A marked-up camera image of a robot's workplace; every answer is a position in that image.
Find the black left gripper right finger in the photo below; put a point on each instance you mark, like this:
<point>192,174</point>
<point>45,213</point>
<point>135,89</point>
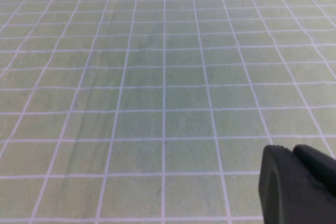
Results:
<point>317,166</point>

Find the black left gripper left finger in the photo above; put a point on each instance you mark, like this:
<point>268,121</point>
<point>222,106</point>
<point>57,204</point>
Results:
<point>288,195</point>

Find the green grid tablecloth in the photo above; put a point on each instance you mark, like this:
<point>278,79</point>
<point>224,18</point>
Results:
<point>131,77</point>

